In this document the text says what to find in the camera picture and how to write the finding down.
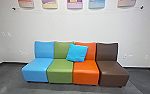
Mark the blue square cushion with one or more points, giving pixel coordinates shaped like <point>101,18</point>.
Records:
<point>77,53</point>

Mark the orange sofa seat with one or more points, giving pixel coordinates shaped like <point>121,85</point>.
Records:
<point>86,71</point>

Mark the green sofa seat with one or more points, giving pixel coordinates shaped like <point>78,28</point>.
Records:
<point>60,70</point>

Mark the blue sofa seat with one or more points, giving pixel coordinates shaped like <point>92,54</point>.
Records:
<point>37,68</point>

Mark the brown sofa seat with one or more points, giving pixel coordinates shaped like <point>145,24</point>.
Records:
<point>111,71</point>

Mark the light blue wall poster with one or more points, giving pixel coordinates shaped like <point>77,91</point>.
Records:
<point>96,3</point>

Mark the yellow wall poster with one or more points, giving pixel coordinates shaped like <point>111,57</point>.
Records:
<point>49,3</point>

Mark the orange wall poster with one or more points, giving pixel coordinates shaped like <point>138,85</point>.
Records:
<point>26,3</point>

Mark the white wall switch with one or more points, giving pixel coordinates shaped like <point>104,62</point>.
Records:
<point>5,34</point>

